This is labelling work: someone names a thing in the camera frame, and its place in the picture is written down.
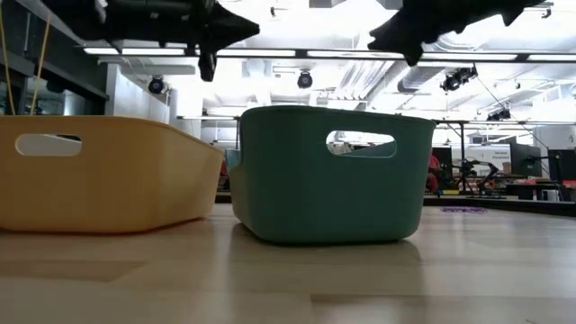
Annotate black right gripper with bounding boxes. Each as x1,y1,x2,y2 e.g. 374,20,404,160
368,0,508,68

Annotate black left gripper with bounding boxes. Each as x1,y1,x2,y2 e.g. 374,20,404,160
107,0,261,84

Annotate green plastic bin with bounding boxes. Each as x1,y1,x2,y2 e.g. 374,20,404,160
228,104,437,247

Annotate purple plastic spider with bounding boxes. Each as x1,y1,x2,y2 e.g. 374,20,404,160
439,205,489,214

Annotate yellow plastic bin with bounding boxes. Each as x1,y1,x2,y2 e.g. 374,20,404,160
0,114,225,235

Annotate white LED light strip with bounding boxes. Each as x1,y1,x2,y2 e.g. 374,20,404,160
83,48,186,57
215,49,297,58
526,53,576,62
306,50,406,59
422,52,519,61

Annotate black ceiling spotlight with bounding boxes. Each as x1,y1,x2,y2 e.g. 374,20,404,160
485,107,512,122
147,75,166,95
439,65,479,94
296,69,314,90

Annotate person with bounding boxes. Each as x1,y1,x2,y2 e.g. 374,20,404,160
426,152,445,194

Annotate white sign board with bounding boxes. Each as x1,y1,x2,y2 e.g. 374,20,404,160
463,144,513,175

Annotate black background robot arms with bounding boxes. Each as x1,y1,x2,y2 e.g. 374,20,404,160
449,159,501,197

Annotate black computer monitor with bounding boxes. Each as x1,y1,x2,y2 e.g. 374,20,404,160
547,148,576,184
509,142,544,179

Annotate cluttered background desk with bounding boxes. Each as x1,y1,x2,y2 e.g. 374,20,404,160
467,178,576,203

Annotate silver ventilation duct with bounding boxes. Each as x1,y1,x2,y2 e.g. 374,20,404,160
395,40,478,94

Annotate yellow cable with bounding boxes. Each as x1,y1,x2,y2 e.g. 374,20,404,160
0,0,54,117

